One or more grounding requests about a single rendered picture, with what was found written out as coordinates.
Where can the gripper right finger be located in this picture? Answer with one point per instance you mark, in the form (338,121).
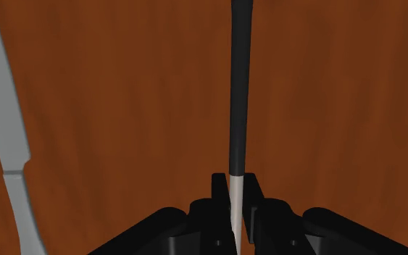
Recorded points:
(277,226)

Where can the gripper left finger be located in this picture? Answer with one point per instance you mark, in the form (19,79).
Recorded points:
(203,226)

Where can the black and white pen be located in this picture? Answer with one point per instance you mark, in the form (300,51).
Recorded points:
(239,88)

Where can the grey knife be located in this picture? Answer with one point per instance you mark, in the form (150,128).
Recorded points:
(4,116)

